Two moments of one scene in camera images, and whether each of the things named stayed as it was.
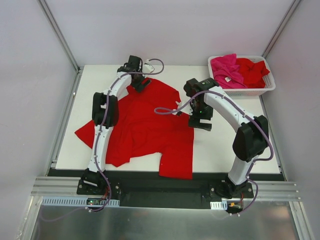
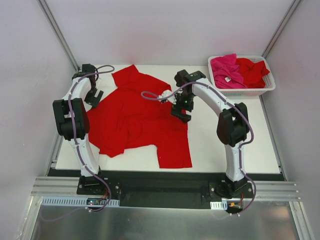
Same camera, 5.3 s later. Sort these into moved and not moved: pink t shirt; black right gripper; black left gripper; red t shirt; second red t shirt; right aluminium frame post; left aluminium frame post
Moved: black right gripper; black left gripper; red t shirt
Not moved: left aluminium frame post; pink t shirt; second red t shirt; right aluminium frame post
